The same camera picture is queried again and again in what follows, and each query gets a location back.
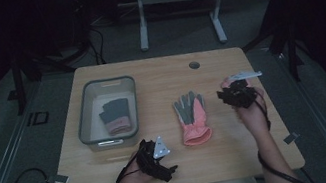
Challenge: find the black metal stand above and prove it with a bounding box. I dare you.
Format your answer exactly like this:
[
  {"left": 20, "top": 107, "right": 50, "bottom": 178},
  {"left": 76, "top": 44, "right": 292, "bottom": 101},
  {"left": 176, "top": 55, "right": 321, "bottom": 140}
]
[{"left": 233, "top": 0, "right": 308, "bottom": 90}]

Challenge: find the grey metal table clip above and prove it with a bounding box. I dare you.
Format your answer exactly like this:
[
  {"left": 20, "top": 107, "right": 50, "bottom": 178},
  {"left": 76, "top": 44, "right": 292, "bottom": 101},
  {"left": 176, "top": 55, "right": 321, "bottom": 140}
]
[
  {"left": 45, "top": 172, "right": 70, "bottom": 183},
  {"left": 281, "top": 130, "right": 302, "bottom": 145}
]

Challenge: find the person's left hand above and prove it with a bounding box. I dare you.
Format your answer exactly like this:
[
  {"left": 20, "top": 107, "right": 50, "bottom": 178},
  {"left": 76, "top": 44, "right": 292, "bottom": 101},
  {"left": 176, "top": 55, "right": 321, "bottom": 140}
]
[{"left": 112, "top": 159, "right": 156, "bottom": 183}]

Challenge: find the person's right hand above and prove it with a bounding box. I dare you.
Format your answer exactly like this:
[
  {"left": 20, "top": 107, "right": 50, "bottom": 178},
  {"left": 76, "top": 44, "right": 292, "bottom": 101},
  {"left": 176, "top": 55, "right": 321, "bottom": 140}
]
[{"left": 234, "top": 87, "right": 273, "bottom": 137}]

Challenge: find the grey translucent plastic bin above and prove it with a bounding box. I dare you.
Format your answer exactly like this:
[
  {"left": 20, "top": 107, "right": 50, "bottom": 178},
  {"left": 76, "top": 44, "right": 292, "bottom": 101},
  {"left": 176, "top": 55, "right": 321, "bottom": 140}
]
[{"left": 70, "top": 73, "right": 147, "bottom": 155}]

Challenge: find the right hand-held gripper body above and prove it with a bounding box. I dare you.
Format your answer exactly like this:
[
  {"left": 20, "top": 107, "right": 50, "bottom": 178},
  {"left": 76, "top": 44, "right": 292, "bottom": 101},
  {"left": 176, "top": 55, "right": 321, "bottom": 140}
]
[{"left": 227, "top": 69, "right": 269, "bottom": 111}]

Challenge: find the dark cloth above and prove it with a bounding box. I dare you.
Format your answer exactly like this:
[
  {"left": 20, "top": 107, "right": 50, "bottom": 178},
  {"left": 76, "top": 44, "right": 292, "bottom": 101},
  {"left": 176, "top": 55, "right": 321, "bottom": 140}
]
[{"left": 96, "top": 97, "right": 135, "bottom": 138}]

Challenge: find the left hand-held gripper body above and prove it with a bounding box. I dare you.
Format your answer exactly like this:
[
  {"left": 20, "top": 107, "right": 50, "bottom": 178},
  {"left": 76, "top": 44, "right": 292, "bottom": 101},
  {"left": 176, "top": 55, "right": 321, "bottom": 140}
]
[{"left": 133, "top": 133, "right": 181, "bottom": 183}]

